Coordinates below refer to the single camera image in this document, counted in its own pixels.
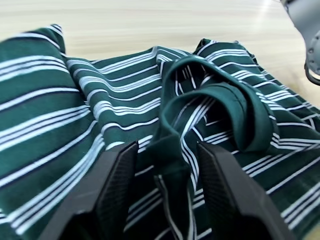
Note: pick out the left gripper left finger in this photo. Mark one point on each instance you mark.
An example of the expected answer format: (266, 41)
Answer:
(105, 190)

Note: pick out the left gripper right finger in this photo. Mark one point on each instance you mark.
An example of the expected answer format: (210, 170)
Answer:
(232, 195)

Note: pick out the green white striped T-shirt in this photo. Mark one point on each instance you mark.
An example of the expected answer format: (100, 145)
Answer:
(75, 112)

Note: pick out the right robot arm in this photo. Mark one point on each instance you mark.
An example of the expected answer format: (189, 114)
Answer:
(303, 27)

